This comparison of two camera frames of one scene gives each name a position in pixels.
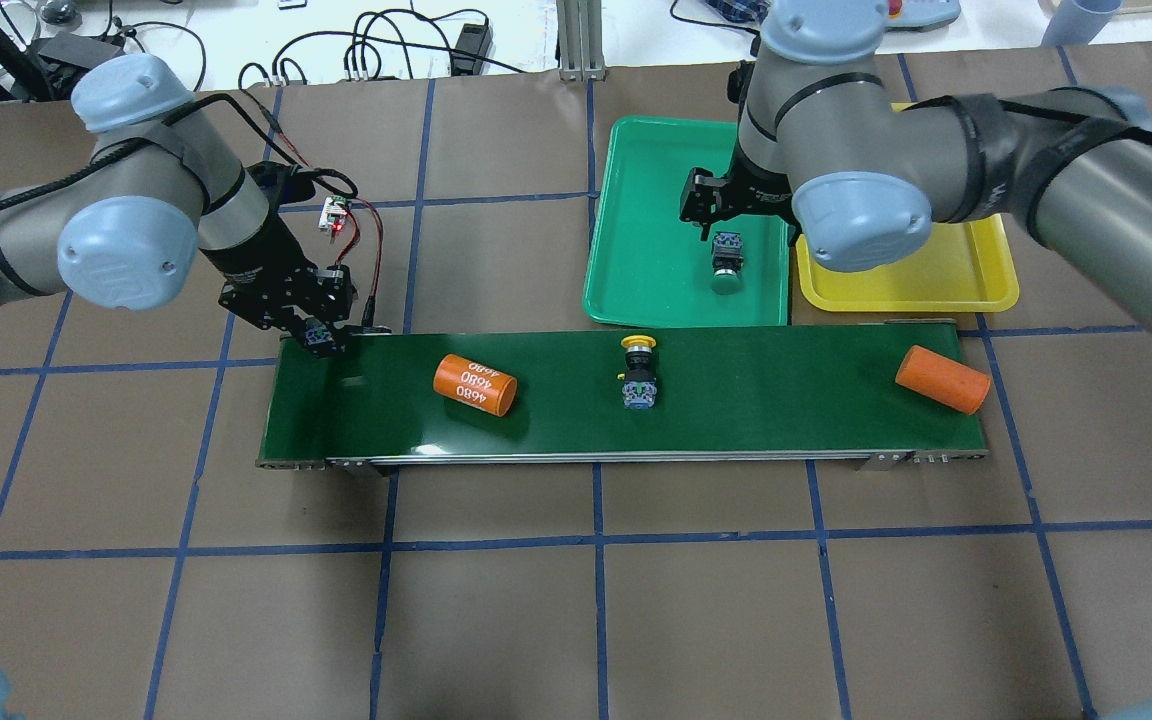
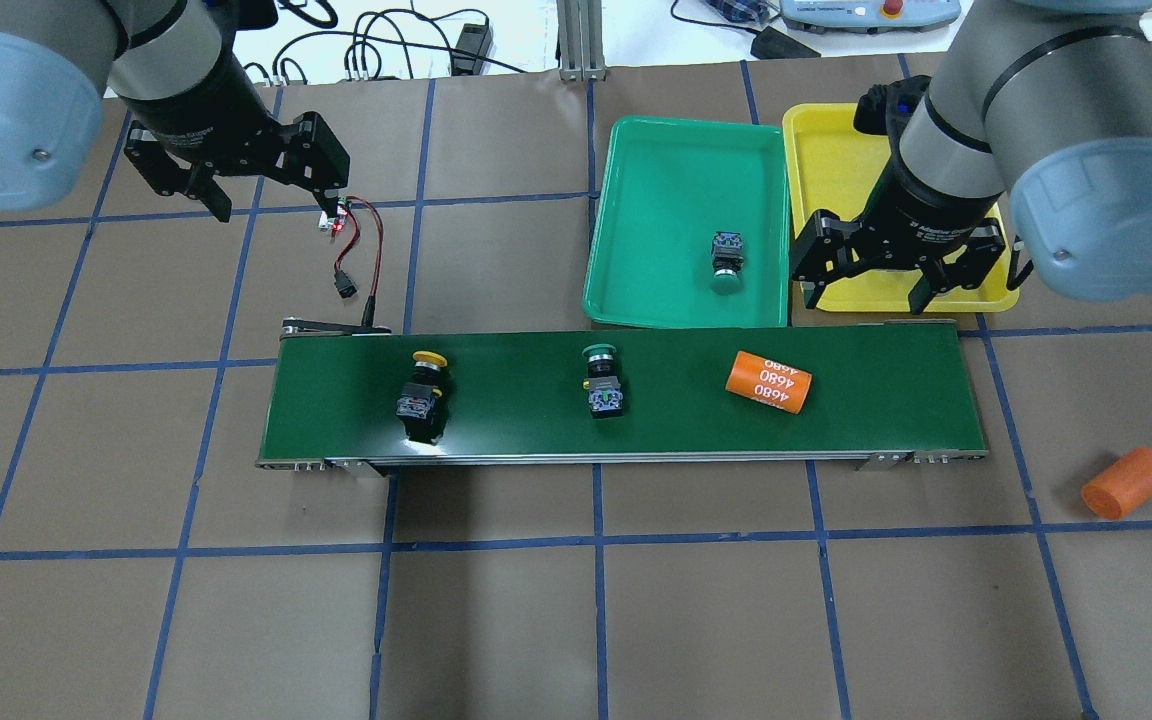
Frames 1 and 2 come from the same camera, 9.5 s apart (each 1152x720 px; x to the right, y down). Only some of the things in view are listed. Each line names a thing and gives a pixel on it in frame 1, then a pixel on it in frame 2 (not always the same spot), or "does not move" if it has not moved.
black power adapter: x=471 y=50 does not move
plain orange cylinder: x=943 y=378 -> x=1127 y=482
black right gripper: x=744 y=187 -> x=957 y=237
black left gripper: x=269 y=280 -> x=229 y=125
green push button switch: x=318 y=339 -> x=605 y=397
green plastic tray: x=648 y=266 does not move
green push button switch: x=727 y=261 does not move
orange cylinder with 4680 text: x=475 y=384 -> x=768 y=382
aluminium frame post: x=580 y=39 does not move
